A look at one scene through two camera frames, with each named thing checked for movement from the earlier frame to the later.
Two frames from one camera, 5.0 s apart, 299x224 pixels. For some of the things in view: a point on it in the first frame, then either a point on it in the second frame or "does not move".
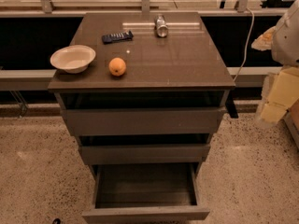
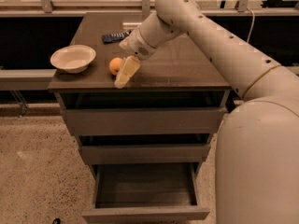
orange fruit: (117, 66) does not move
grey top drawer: (142, 121) does not move
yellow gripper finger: (283, 94) → (130, 66)
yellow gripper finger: (263, 42) → (124, 44)
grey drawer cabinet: (144, 110) does not move
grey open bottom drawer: (146, 193) does not move
